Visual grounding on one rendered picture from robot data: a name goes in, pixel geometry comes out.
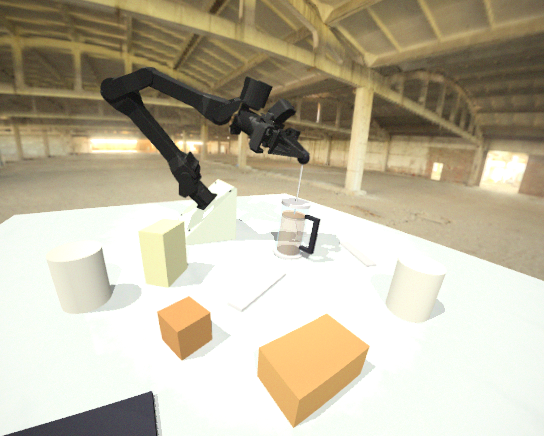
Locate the french press coffee maker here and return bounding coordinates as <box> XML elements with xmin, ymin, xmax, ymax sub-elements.
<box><xmin>273</xmin><ymin>151</ymin><xmax>321</xmax><ymax>260</ymax></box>

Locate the pale yellow block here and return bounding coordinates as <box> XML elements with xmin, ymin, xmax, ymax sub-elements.
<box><xmin>138</xmin><ymin>219</ymin><xmax>188</xmax><ymax>288</ymax></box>

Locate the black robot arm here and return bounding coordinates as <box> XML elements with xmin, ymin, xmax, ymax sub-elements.
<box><xmin>100</xmin><ymin>67</ymin><xmax>296</xmax><ymax>210</ymax></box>

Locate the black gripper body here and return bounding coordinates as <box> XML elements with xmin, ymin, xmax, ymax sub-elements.
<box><xmin>248</xmin><ymin>116</ymin><xmax>300</xmax><ymax>154</ymax></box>

